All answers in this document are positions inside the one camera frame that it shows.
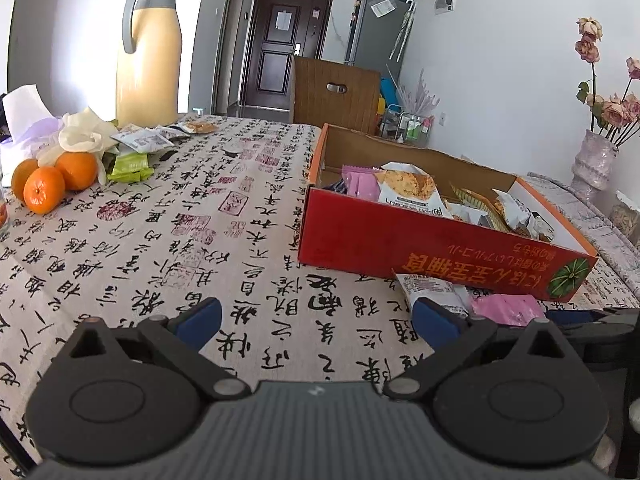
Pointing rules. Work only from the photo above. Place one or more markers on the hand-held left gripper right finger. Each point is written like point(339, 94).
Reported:
point(437, 325)

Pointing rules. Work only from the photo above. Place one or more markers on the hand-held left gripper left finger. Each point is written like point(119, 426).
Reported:
point(197, 322)

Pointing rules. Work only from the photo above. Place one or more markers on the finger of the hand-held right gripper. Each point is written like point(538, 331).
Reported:
point(575, 317)

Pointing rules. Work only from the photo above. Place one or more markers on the grey banded snack packet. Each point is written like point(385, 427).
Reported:
point(432, 290)

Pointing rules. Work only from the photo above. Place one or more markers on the pink snack packet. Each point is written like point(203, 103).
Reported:
point(507, 310)

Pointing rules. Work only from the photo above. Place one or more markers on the red cardboard box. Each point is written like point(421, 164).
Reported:
point(380, 240)

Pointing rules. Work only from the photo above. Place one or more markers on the pile of boxed snacks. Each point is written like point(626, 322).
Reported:
point(405, 190)

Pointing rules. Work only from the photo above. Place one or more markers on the clear storage jar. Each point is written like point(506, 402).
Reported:
point(625, 220)

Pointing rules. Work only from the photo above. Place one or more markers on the pink ribbed vase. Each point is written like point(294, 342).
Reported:
point(594, 160)

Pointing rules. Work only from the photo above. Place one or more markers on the small green packet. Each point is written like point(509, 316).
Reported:
point(129, 167)

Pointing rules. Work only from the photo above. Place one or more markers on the small white packet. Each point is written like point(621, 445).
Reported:
point(142, 140)

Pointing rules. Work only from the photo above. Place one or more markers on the small dark packet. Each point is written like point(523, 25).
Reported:
point(170, 132)

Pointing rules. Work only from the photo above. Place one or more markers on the orange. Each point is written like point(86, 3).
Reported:
point(22, 177)
point(44, 191)
point(77, 170)

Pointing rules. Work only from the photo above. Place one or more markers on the small orange cracker packet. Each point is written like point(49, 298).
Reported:
point(200, 127)

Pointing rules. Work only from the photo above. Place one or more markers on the dried pink roses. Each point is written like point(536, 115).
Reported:
point(617, 110)

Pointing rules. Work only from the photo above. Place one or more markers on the black rod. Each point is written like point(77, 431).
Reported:
point(12, 447)

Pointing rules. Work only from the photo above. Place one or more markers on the white feather grass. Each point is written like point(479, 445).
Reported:
point(417, 95)

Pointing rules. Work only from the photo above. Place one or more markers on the blue plastic item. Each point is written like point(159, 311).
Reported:
point(389, 94)

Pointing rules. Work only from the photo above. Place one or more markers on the wooden chair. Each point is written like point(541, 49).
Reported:
point(335, 100)

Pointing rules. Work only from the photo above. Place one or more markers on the purple plastic bag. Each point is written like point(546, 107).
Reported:
point(25, 145)

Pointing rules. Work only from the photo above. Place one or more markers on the cream thermos jug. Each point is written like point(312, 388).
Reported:
point(147, 65)

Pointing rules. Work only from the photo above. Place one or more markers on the white tissue pack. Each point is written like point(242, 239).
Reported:
point(27, 107)

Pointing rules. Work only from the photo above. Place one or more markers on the dark brown door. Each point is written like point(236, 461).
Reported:
point(285, 45)

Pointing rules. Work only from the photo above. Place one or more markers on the white umbrella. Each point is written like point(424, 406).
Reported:
point(402, 32)

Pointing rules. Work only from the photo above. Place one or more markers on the grey refrigerator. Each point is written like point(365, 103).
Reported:
point(377, 30)

